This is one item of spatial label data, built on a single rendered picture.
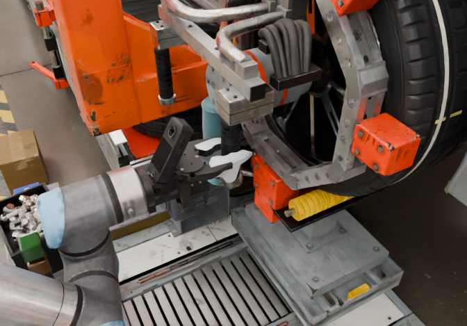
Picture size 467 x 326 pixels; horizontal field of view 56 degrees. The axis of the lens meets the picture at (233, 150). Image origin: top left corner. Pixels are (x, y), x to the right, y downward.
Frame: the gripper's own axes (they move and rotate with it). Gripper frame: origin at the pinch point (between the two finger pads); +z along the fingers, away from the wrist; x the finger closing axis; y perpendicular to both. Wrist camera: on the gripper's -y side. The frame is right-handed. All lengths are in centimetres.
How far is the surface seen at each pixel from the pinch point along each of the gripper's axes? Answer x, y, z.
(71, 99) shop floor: -178, 83, -12
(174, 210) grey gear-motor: -40, 53, -2
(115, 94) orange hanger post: -60, 18, -9
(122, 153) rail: -72, 50, -9
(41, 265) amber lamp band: -10.3, 22.9, -40.5
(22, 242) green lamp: -12.3, 17.1, -42.2
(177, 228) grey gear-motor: -50, 74, 2
